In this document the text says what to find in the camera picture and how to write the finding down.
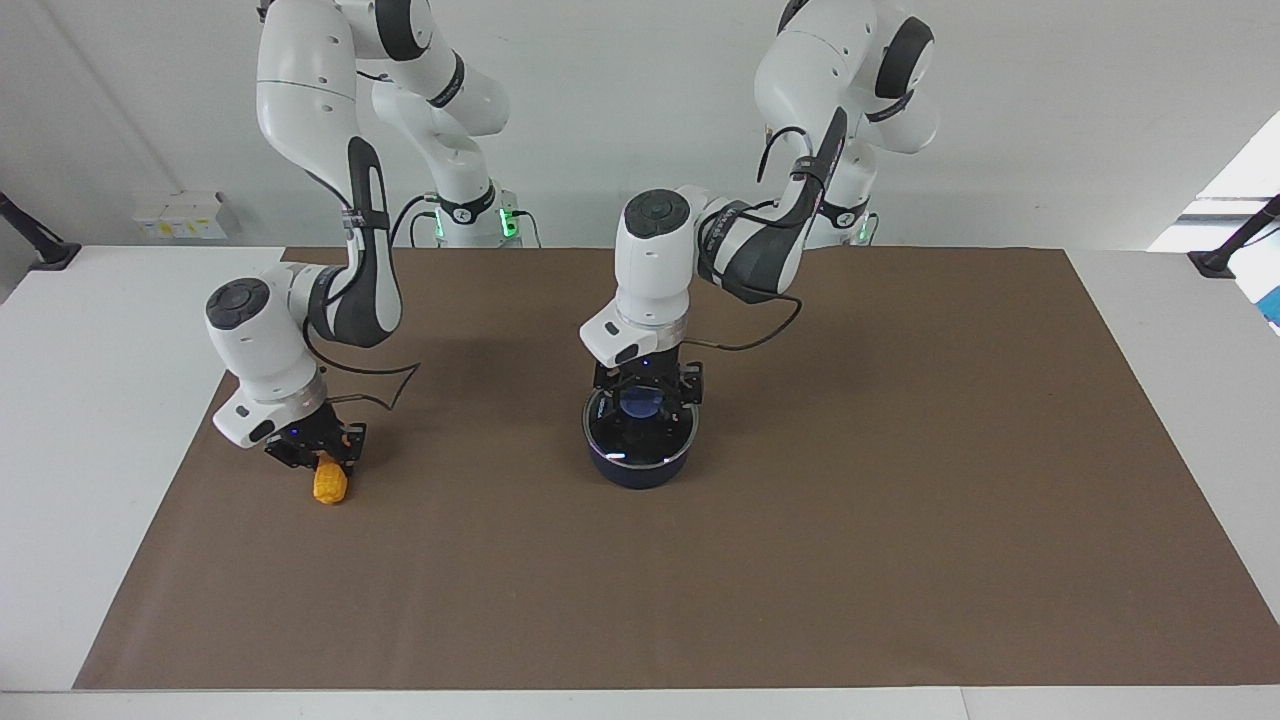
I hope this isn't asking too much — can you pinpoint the yellow corn cob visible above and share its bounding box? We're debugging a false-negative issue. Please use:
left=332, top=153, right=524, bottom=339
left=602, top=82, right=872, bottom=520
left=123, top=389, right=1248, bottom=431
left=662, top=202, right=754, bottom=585
left=312, top=452, right=350, bottom=505

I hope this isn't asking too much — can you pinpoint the glass lid with blue knob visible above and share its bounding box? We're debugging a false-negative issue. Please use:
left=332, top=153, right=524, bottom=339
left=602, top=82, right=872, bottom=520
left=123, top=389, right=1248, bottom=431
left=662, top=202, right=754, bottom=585
left=585, top=385, right=699, bottom=468

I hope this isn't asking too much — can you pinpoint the brown table mat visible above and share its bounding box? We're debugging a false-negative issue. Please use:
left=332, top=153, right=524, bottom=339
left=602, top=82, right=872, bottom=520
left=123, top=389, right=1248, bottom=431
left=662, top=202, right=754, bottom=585
left=72, top=247, right=1280, bottom=691

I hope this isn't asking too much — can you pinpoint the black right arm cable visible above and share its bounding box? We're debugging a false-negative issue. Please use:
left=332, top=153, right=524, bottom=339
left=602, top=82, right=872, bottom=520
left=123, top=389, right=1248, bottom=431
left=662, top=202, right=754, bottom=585
left=300, top=190, right=446, bottom=413

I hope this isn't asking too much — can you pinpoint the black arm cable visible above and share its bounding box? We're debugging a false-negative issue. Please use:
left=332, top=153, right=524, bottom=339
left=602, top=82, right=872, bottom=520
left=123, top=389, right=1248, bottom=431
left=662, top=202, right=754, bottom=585
left=690, top=125, right=873, bottom=353
left=300, top=190, right=446, bottom=413

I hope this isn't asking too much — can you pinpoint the steel pot with blue handle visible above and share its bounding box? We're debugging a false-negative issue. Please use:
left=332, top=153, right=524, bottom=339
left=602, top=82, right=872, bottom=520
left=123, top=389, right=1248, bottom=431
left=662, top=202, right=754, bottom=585
left=582, top=385, right=701, bottom=491

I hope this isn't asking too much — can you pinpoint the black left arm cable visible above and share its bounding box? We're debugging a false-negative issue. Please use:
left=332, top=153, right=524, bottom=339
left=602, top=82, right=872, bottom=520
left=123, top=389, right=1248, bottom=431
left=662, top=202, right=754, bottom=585
left=690, top=125, right=873, bottom=353

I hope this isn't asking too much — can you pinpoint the white wall socket box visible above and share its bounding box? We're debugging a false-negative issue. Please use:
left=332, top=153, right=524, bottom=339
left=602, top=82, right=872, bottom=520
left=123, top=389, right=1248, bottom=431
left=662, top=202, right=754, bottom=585
left=133, top=190, right=241, bottom=241

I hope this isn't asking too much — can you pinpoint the black camera stand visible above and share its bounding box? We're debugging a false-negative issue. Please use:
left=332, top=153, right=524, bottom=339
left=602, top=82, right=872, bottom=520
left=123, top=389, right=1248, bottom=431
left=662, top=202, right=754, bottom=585
left=1188, top=195, right=1280, bottom=279
left=0, top=190, right=83, bottom=271

